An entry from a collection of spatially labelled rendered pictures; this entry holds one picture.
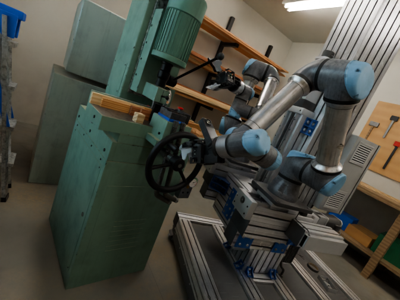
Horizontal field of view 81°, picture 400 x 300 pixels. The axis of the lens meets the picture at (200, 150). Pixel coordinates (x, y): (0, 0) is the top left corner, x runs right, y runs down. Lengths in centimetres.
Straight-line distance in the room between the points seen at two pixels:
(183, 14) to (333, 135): 80
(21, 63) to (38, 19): 52
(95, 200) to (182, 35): 84
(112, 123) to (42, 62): 249
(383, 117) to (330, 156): 299
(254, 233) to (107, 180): 71
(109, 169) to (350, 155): 127
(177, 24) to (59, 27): 238
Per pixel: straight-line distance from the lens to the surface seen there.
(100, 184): 111
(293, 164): 114
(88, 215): 120
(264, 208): 112
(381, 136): 393
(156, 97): 118
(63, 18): 342
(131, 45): 138
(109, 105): 115
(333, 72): 92
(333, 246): 133
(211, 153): 76
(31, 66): 344
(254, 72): 161
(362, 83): 92
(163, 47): 116
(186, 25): 117
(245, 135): 66
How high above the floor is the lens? 111
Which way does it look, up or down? 12 degrees down
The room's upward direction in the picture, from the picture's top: 22 degrees clockwise
